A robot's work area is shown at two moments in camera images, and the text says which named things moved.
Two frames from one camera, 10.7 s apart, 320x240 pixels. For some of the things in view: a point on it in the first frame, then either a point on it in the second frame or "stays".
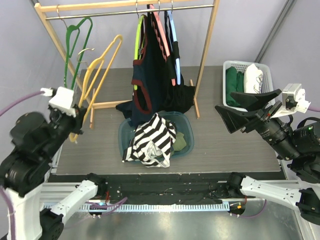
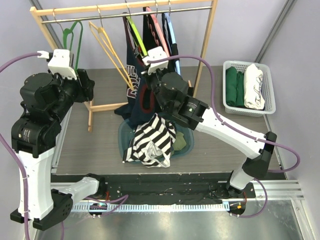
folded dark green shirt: x=234 y=83 stays
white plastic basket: x=267 y=84 stays
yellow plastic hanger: x=91 y=83 -> x=106 y=44
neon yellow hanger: x=136 y=55 -> x=139 y=35
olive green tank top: x=180 y=142 stays
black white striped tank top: x=152 y=142 stays
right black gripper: x=258 y=116 -> x=149 y=77
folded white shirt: x=253 y=78 stays
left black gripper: x=79 y=114 -> x=84 y=86
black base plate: x=171 y=188 stays
